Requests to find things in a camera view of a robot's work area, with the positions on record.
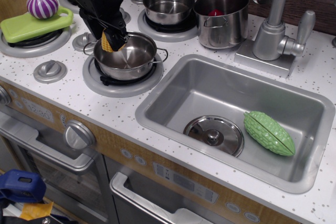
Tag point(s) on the silver oven dial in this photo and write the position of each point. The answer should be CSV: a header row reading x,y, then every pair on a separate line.
x,y
77,136

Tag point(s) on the grey stove knob front left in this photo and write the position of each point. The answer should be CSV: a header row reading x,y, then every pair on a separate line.
x,y
50,72

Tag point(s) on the green cutting board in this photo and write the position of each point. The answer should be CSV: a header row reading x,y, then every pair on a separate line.
x,y
26,26

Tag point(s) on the purple striped toy onion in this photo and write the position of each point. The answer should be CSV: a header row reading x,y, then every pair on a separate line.
x,y
42,9

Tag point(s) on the silver faucet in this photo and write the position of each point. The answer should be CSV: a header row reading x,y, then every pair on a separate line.
x,y
272,51

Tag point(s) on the tall steel pot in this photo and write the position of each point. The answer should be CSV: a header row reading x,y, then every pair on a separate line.
x,y
221,32

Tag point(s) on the steel pot lid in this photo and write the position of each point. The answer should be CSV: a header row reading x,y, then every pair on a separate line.
x,y
217,132

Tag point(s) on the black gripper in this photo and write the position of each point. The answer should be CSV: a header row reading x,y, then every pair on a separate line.
x,y
104,15

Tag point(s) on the dishwasher door handle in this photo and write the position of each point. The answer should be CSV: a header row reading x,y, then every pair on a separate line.
x,y
157,213

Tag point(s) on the green toy bitter gourd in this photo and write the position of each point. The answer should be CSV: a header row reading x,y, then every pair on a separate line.
x,y
269,133

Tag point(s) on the oven door handle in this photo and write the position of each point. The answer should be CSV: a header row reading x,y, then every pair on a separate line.
x,y
45,142

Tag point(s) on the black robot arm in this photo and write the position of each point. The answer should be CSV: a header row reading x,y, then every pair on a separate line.
x,y
103,17

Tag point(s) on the red toy inside pot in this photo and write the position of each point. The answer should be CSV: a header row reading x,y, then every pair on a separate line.
x,y
215,12

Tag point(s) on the yellow toy corn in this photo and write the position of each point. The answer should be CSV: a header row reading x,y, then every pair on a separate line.
x,y
105,44

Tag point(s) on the grey stove knob centre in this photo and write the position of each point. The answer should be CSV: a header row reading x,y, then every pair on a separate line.
x,y
126,16

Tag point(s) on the blue clamp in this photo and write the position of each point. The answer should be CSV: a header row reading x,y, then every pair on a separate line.
x,y
22,186

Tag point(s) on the grey stove knob middle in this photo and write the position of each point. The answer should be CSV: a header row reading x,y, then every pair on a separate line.
x,y
84,40

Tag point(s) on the steel saucepan on back burner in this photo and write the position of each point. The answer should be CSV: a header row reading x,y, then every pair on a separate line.
x,y
168,12

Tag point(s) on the grey sink basin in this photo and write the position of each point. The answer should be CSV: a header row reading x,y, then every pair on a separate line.
x,y
198,86

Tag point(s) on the small steel pan with handles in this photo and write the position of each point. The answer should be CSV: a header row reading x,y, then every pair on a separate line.
x,y
133,61

